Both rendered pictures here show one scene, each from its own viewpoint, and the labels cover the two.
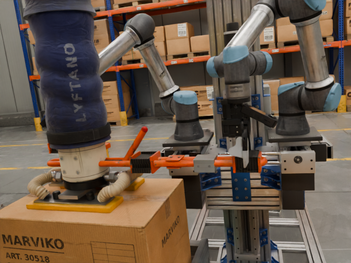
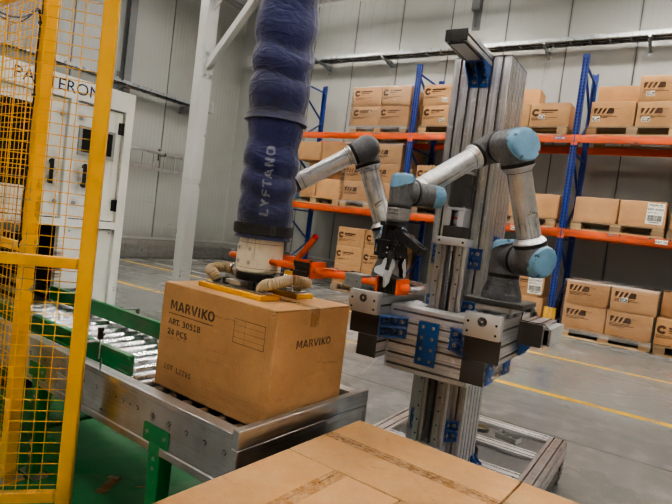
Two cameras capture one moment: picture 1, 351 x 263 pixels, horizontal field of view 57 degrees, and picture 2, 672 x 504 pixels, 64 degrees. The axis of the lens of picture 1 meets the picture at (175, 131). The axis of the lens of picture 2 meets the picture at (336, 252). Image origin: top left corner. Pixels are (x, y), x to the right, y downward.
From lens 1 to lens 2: 90 cm
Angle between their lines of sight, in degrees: 19
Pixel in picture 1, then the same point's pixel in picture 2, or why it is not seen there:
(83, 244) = (229, 320)
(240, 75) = (398, 199)
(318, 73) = (524, 230)
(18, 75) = not seen: hidden behind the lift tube
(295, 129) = (498, 293)
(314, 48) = (520, 201)
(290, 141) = (485, 303)
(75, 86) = (266, 183)
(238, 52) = (401, 178)
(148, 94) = not seen: hidden behind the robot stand
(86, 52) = (285, 157)
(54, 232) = (210, 304)
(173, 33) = not seen: hidden behind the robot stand
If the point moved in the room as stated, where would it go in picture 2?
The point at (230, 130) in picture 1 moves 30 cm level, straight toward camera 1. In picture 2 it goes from (381, 249) to (337, 247)
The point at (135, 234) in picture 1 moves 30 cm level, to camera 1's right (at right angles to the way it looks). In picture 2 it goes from (269, 317) to (358, 334)
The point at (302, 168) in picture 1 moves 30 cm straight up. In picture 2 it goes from (485, 333) to (497, 250)
